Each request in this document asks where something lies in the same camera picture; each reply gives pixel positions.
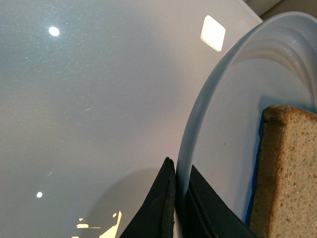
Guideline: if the brown bread slice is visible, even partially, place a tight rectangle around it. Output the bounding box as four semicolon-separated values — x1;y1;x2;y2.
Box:
250;105;317;238

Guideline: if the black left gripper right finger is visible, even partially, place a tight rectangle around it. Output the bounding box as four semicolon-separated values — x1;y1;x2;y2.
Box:
176;166;256;238

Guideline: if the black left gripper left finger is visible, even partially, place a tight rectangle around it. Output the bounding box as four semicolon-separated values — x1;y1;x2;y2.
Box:
121;157;176;238

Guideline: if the light blue round plate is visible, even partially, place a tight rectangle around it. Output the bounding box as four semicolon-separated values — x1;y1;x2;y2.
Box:
176;12;317;238

